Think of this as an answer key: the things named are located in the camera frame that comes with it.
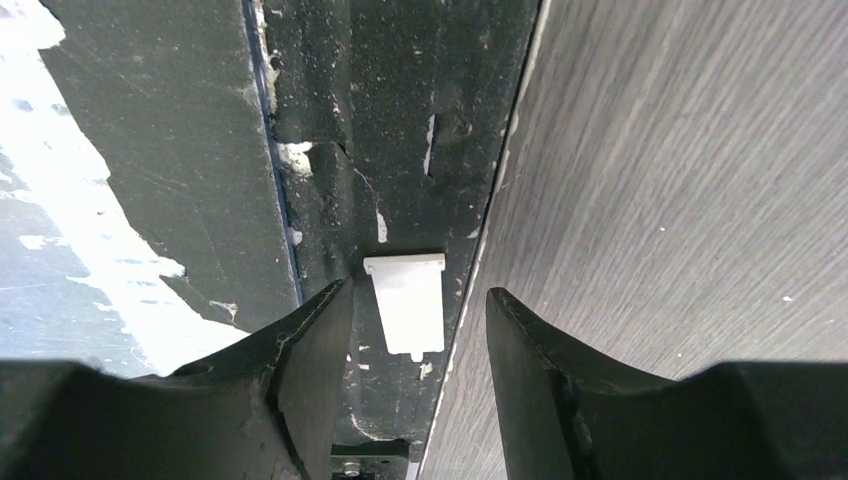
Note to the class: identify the small white battery cover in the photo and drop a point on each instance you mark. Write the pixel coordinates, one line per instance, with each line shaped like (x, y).
(409, 295)

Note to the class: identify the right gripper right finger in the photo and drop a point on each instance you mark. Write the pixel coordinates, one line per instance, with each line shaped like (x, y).
(568, 411)

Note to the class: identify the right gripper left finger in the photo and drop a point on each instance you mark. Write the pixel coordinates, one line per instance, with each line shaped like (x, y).
(262, 408)

